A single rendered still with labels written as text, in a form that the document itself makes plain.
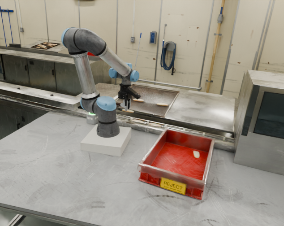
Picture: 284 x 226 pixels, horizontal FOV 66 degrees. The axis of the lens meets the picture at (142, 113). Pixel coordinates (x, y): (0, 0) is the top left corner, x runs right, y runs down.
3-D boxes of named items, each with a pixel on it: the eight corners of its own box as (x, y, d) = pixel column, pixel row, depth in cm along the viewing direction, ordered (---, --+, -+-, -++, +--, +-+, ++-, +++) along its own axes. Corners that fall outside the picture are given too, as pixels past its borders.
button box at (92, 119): (85, 127, 171) (85, 114, 167) (91, 123, 178) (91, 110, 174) (94, 129, 169) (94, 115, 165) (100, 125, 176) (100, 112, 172)
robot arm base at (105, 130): (115, 138, 136) (114, 124, 132) (92, 136, 138) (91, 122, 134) (122, 128, 149) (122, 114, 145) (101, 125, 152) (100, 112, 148)
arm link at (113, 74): (118, 69, 144) (130, 67, 152) (107, 66, 151) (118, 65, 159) (118, 80, 147) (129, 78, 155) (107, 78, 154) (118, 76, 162)
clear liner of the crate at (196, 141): (135, 180, 109) (136, 164, 106) (163, 139, 151) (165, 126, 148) (203, 202, 98) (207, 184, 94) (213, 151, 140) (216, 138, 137)
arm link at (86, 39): (94, 23, 108) (143, 71, 147) (80, 23, 115) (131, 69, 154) (83, 44, 107) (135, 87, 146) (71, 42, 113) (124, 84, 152)
